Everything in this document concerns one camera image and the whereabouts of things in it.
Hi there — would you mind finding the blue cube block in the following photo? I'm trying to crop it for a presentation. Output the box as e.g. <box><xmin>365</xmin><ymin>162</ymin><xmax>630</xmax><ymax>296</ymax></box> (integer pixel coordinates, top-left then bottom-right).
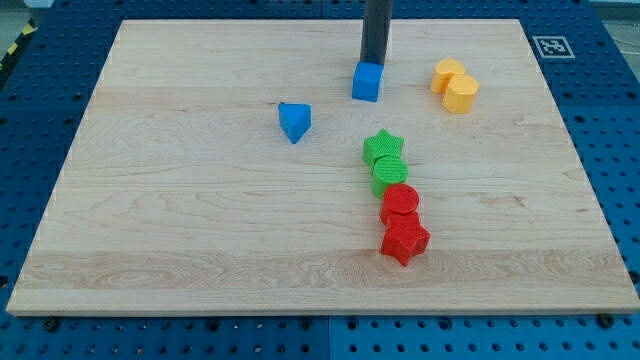
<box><xmin>352</xmin><ymin>62</ymin><xmax>384</xmax><ymax>102</ymax></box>

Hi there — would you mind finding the blue triangle block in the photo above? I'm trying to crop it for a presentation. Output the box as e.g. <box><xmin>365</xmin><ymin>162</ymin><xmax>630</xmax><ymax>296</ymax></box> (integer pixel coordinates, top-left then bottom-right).
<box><xmin>278</xmin><ymin>103</ymin><xmax>312</xmax><ymax>144</ymax></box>

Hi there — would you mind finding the green cylinder block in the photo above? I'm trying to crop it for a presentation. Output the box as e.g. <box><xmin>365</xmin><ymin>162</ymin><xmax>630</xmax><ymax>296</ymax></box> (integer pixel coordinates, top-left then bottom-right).
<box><xmin>371</xmin><ymin>156</ymin><xmax>408</xmax><ymax>199</ymax></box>

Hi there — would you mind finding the green star block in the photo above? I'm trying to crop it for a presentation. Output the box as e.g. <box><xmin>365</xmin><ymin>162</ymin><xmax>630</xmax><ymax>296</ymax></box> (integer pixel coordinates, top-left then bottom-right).
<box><xmin>362</xmin><ymin>129</ymin><xmax>404</xmax><ymax>166</ymax></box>

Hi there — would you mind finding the red cylinder block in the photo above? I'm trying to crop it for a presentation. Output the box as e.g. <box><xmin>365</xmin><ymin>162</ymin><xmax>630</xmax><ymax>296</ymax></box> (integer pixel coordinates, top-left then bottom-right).
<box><xmin>379</xmin><ymin>183</ymin><xmax>420</xmax><ymax>224</ymax></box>

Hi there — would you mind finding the wooden board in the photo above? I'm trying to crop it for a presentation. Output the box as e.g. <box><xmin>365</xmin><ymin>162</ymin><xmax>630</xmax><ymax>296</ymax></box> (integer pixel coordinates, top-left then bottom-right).
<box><xmin>7</xmin><ymin>19</ymin><xmax>639</xmax><ymax>316</ymax></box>

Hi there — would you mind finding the red star block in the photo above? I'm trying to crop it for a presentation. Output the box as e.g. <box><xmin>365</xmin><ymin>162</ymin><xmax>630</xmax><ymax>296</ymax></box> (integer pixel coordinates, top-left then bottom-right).
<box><xmin>380</xmin><ymin>212</ymin><xmax>431</xmax><ymax>267</ymax></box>

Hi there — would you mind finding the yellow hexagon block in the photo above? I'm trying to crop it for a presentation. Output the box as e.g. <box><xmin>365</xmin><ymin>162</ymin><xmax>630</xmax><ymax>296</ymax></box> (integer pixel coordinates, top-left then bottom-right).
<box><xmin>442</xmin><ymin>74</ymin><xmax>480</xmax><ymax>114</ymax></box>

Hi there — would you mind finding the yellow heart block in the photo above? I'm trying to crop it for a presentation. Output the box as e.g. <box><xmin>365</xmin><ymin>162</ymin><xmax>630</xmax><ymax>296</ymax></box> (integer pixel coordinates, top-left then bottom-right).
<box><xmin>430</xmin><ymin>57</ymin><xmax>466</xmax><ymax>94</ymax></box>

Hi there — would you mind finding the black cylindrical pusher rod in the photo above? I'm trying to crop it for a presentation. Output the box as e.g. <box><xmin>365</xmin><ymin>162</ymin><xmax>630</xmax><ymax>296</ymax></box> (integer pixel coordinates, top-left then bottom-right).
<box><xmin>360</xmin><ymin>0</ymin><xmax>394</xmax><ymax>65</ymax></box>

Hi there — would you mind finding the white fiducial marker tag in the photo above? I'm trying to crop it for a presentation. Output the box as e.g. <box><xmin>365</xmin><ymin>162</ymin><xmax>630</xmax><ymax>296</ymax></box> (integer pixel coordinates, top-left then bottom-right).
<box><xmin>532</xmin><ymin>35</ymin><xmax>575</xmax><ymax>59</ymax></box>

